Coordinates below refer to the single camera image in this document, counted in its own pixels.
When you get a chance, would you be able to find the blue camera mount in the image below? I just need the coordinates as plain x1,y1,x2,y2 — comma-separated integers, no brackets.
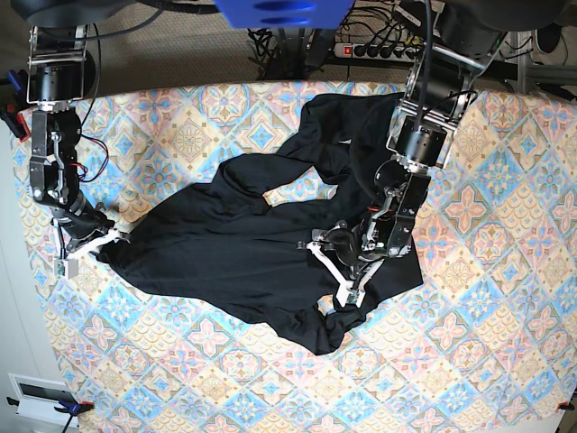
214,0,354,29

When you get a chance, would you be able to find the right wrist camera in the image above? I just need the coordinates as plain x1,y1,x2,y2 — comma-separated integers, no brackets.
53,258,78,279

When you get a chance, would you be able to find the blue clamp top left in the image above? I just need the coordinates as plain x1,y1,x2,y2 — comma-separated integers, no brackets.
6,69,29,98

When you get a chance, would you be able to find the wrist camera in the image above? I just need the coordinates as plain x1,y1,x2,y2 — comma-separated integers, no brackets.
335,287,366,308
53,258,78,279

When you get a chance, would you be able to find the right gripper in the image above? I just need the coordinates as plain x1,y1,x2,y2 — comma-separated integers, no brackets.
52,198,130,262

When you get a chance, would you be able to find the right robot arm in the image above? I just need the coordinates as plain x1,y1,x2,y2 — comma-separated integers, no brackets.
10,1,126,264

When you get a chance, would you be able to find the orange clamp bottom right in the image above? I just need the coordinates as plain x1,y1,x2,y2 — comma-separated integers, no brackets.
557,401,575,411

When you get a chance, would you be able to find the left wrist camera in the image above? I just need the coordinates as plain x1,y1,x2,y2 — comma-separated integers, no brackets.
335,287,366,308

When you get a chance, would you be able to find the black orange clamp left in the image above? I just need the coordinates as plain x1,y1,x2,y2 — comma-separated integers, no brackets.
0,104,31,143

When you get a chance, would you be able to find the blue clamp bottom left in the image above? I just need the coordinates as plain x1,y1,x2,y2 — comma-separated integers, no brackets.
6,397,95,416

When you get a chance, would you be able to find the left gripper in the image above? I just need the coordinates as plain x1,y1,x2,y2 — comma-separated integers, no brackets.
297,220,383,292

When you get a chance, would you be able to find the white floor box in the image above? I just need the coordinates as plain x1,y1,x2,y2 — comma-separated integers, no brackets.
8,373,72,427

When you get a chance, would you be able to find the white power strip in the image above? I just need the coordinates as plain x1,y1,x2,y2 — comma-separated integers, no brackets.
333,42,421,62

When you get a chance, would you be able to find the patterned tablecloth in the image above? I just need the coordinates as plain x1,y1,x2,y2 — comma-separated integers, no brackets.
11,92,576,432

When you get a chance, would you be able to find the blue clamp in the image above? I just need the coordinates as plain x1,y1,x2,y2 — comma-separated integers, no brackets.
6,69,29,98
6,397,95,416

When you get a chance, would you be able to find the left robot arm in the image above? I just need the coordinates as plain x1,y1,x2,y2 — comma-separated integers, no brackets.
306,1,569,308

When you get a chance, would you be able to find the black t-shirt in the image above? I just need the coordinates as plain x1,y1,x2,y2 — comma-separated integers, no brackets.
96,94,423,355

